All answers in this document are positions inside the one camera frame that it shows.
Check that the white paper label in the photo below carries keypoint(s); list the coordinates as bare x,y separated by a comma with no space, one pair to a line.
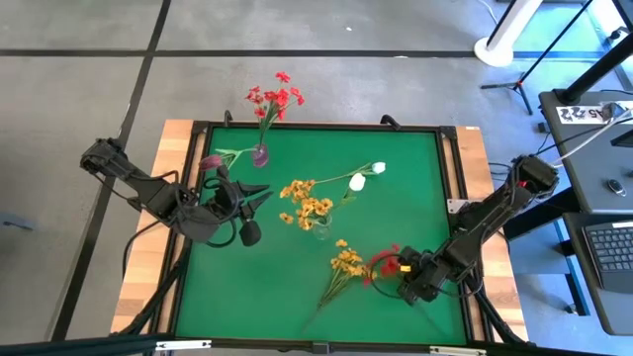
578,114

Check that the green table mat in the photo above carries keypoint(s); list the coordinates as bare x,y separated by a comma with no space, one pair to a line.
277,296

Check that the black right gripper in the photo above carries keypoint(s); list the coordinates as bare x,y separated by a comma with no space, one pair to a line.
425,277

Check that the clear glass vase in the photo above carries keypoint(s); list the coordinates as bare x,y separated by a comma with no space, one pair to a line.
322,230

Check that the black desk post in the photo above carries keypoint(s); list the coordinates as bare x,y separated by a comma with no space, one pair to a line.
598,69

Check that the wooden table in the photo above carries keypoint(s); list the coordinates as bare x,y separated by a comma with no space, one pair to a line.
173,143

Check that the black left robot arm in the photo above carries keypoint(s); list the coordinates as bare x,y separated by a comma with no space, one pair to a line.
153,195

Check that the silver metal bracket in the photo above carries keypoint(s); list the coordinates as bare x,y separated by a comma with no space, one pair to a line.
457,351
183,345

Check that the silver metal plate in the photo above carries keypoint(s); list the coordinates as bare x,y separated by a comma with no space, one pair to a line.
457,206

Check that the black diagonal frame brace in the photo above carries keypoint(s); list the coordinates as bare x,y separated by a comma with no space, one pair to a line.
74,345

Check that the white pole base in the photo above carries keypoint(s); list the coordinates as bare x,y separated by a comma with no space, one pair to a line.
499,47

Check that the black table frame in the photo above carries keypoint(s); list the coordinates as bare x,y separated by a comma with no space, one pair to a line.
321,124

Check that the purple ribbed glass vase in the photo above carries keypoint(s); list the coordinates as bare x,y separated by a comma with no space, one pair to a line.
260,157

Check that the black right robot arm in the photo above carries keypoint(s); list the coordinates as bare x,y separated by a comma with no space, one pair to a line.
487,220

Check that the black key fob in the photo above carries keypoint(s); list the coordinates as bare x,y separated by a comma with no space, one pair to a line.
615,187

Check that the red artificial flower bunch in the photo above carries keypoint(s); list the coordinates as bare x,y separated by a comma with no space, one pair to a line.
388,267
277,96

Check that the grey desk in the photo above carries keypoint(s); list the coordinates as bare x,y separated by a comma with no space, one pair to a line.
583,163
593,311

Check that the black tripod stand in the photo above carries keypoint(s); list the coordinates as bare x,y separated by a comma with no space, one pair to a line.
518,85

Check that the dark red artificial tulip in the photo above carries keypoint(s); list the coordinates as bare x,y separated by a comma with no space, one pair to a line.
210,162

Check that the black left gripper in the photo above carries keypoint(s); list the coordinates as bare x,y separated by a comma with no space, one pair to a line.
228,200

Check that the black keyboard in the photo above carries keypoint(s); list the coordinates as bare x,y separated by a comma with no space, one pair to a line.
613,252

